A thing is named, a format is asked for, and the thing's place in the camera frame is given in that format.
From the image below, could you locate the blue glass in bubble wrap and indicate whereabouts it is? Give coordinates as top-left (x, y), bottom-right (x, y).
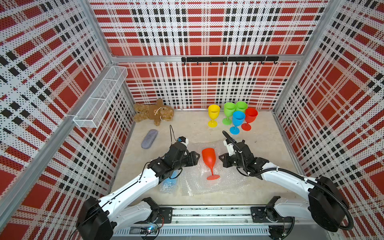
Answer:
top-left (160, 170), bottom-right (180, 194)

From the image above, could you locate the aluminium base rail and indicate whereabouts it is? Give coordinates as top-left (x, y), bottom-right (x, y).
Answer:
top-left (86, 204), bottom-right (331, 238)

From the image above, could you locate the light blue glass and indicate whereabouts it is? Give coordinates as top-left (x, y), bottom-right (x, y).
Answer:
top-left (230, 111), bottom-right (246, 135)

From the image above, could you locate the pink glass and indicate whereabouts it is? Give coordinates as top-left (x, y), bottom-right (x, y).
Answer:
top-left (202, 148), bottom-right (220, 181)

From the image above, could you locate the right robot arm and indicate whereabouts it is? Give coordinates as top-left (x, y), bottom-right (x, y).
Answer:
top-left (219, 131), bottom-right (354, 232)

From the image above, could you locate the green circuit board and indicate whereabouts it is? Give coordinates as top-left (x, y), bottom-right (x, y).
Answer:
top-left (140, 225), bottom-right (161, 237)

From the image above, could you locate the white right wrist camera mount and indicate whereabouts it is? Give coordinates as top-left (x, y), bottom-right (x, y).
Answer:
top-left (223, 140), bottom-right (250, 158)

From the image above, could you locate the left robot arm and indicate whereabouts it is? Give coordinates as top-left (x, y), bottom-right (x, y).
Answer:
top-left (76, 138), bottom-right (200, 240)

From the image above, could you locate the purple glass in bubble wrap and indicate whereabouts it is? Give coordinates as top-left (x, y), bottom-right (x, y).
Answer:
top-left (141, 129), bottom-right (158, 149)

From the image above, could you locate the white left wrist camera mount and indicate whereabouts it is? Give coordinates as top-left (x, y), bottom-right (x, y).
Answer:
top-left (177, 137), bottom-right (189, 147)

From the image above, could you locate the white wire mesh basket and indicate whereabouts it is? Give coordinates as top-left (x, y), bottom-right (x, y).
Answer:
top-left (74, 66), bottom-right (128, 129)

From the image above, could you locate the green wine glass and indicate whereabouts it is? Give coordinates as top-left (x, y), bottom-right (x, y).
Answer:
top-left (222, 102), bottom-right (236, 126)
top-left (236, 102), bottom-right (248, 113)

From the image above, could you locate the red glass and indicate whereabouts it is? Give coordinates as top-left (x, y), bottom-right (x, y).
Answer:
top-left (242, 108), bottom-right (258, 131)

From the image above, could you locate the brown teddy bear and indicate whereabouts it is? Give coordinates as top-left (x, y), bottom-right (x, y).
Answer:
top-left (134, 99), bottom-right (175, 126)

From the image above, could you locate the yellow glass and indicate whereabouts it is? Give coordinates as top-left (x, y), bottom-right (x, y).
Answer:
top-left (208, 105), bottom-right (221, 128)

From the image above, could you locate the black hook rail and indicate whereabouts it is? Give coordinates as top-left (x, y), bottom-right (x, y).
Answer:
top-left (181, 56), bottom-right (280, 63)

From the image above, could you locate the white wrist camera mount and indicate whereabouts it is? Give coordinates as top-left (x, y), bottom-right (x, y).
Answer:
top-left (177, 137), bottom-right (189, 147)
top-left (223, 140), bottom-right (250, 158)

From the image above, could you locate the bubble wrap sheet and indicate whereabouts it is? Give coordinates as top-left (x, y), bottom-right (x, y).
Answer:
top-left (180, 141), bottom-right (249, 196)

